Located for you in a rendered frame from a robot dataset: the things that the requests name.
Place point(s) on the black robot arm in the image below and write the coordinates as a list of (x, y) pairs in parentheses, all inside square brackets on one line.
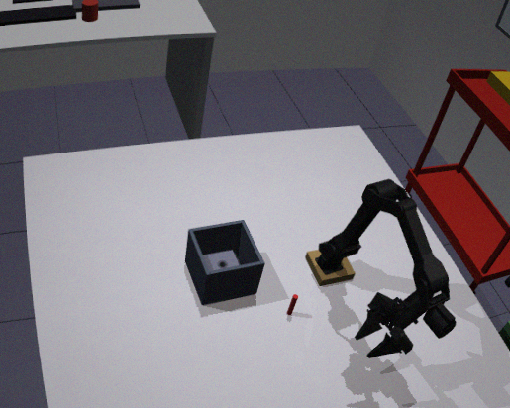
[(429, 274)]

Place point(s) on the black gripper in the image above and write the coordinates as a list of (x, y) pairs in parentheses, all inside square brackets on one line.
[(398, 341)]

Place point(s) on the red peg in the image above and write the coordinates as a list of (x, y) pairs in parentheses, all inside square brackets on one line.
[(292, 304)]

